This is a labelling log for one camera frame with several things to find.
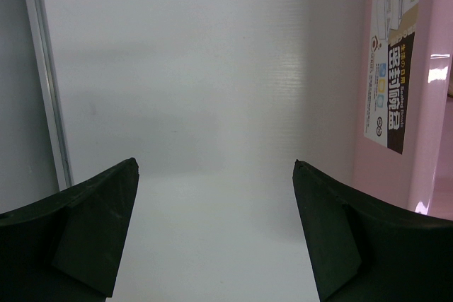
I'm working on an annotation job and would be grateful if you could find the aluminium table edge rail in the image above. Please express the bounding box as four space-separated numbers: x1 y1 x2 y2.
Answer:
25 0 73 191

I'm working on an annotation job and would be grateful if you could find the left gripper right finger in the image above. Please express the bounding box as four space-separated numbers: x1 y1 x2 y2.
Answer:
292 161 452 301

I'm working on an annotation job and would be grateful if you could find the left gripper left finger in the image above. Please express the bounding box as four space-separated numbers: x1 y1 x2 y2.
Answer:
1 158 139 301

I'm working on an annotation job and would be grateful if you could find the pink plastic bin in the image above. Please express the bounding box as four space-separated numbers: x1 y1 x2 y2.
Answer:
352 0 452 215

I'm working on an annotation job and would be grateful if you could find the bin product label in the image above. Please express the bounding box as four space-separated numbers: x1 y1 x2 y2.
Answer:
364 0 419 153

